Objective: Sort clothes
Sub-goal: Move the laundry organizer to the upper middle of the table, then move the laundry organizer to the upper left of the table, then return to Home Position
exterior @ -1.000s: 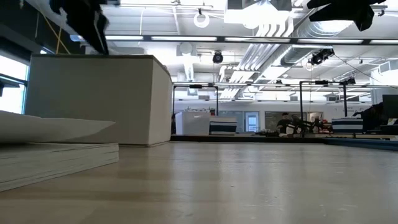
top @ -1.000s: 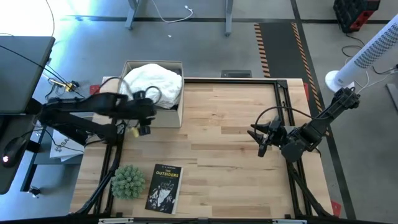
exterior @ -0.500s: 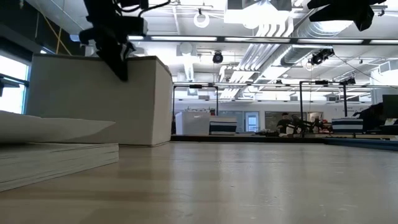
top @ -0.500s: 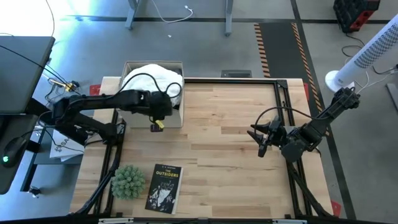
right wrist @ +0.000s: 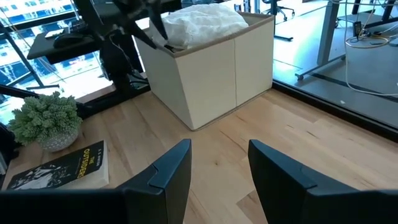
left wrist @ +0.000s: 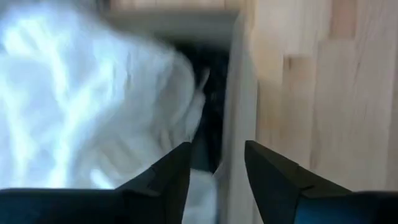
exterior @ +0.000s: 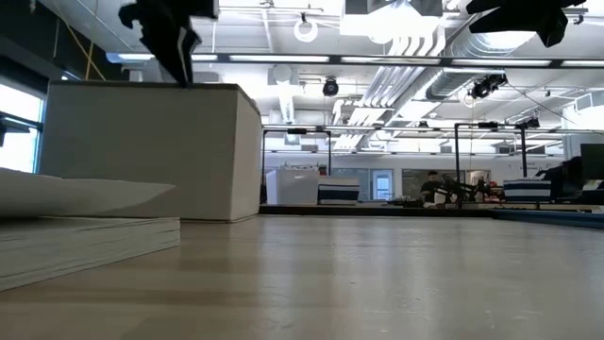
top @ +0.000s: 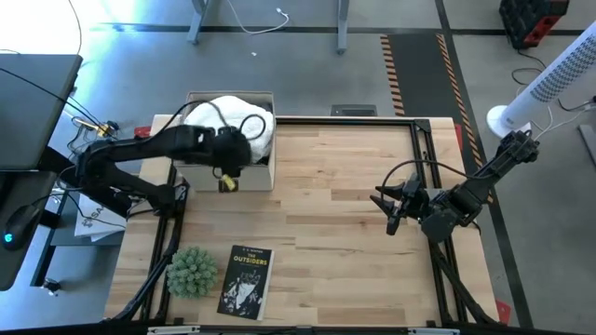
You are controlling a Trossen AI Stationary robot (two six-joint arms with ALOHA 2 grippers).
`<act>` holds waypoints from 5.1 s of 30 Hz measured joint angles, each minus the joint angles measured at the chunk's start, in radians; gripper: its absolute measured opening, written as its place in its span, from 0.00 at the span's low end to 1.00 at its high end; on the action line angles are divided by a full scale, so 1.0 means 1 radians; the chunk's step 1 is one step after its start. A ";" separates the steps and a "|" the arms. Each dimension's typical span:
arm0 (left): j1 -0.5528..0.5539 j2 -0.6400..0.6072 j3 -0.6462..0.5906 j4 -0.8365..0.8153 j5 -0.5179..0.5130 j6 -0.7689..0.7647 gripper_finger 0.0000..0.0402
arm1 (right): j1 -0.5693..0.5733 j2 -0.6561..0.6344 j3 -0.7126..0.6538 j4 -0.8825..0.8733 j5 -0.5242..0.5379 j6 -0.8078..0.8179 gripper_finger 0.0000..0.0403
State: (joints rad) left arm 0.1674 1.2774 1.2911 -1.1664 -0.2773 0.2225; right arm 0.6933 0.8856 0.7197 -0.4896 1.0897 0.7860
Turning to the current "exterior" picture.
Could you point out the black metal table frame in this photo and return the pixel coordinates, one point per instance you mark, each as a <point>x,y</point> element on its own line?
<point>377,210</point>

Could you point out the person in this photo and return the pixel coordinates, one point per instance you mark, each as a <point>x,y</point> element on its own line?
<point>564,177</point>
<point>430,186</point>

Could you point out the navy white striped bin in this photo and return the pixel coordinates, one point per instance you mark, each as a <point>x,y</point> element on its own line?
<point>338,191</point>
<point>526,190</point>

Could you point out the black Outsiders paperback book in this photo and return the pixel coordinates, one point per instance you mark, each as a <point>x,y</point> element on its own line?
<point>71,245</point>

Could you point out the black metal station frame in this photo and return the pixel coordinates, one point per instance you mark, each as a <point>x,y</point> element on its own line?
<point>296,130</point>
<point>488,125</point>

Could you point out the blue-framed window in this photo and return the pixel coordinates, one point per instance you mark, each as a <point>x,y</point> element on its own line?
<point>19,141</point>

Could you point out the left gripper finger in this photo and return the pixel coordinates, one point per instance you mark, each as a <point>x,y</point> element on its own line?
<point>165,47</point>
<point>189,45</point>

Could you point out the long ceiling light strip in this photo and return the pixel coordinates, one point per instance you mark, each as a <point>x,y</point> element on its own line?
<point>283,59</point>

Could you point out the black monitor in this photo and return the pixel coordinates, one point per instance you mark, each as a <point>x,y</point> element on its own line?
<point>592,161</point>

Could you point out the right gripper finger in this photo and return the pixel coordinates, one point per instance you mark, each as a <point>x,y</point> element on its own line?
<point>509,21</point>
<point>556,28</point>

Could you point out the white fabric box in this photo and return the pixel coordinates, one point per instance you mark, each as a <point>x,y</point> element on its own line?
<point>292,188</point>

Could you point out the beige fabric storage box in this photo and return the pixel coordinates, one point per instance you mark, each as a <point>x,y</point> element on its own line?
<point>141,151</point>

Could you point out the black ceiling camera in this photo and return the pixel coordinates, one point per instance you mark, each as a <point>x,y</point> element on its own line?
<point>330,87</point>

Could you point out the black ceiling spotlight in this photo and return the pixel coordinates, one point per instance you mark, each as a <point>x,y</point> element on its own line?
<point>486,86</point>

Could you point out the silver ventilation duct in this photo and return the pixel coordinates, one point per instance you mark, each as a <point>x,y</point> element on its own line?
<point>453,80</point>

